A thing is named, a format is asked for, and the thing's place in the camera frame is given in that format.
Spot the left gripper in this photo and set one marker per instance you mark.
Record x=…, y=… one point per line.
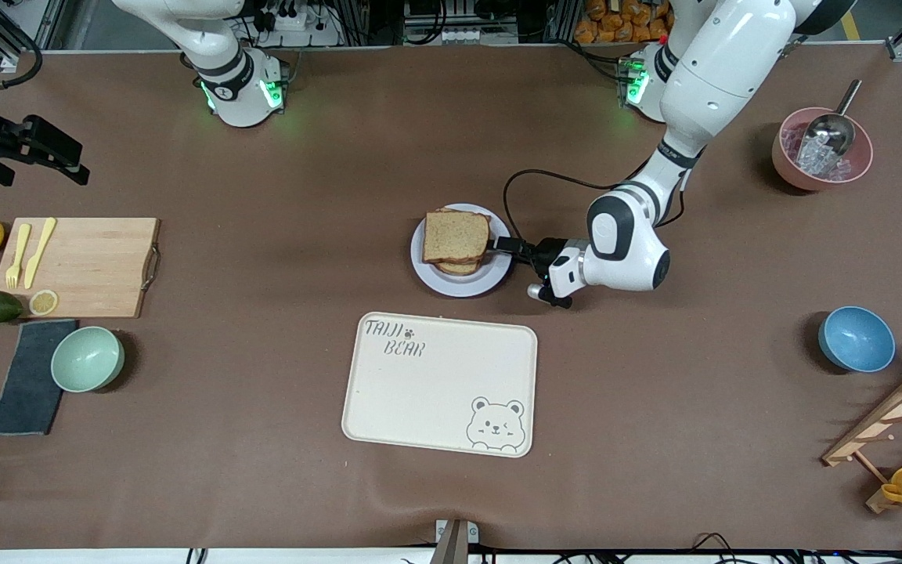
x=543, y=252

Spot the round white plate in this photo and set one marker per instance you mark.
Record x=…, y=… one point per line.
x=499, y=270

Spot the brown bread slice sandwich lid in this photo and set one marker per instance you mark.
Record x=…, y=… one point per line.
x=456, y=235

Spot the brown bread slice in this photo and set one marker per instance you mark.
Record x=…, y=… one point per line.
x=459, y=269

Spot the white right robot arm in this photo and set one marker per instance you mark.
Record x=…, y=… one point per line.
x=239, y=94

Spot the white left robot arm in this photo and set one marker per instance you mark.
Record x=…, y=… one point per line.
x=717, y=78

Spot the pale yellow plastic knife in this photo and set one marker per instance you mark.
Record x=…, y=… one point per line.
x=40, y=251

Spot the pale yellow plastic fork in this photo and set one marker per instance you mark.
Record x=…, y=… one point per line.
x=19, y=251

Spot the wooden cutting board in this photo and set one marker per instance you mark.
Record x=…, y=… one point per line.
x=99, y=266

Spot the lemon slice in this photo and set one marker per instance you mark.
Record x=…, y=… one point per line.
x=44, y=302

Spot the cream tray with bear print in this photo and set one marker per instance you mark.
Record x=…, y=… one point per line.
x=435, y=392

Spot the mint green bowl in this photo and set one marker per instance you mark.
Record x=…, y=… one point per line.
x=87, y=359

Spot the dark grey cloth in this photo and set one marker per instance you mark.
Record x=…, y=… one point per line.
x=24, y=392

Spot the orange snack bag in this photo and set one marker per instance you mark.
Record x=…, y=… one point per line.
x=623, y=23

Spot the white power strip with plugs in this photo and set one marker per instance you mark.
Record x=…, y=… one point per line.
x=318, y=35

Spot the clear ice cubes pile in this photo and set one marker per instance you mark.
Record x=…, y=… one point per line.
x=811, y=160

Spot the metal scoop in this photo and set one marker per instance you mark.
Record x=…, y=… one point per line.
x=831, y=133

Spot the pink bowl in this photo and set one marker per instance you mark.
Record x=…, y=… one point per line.
x=858, y=168

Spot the blue bowl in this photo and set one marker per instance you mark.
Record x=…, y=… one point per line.
x=856, y=338

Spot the wooden cup rack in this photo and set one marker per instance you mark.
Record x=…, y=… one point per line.
x=889, y=415

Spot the grey metal table bracket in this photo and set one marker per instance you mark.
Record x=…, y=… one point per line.
x=455, y=540

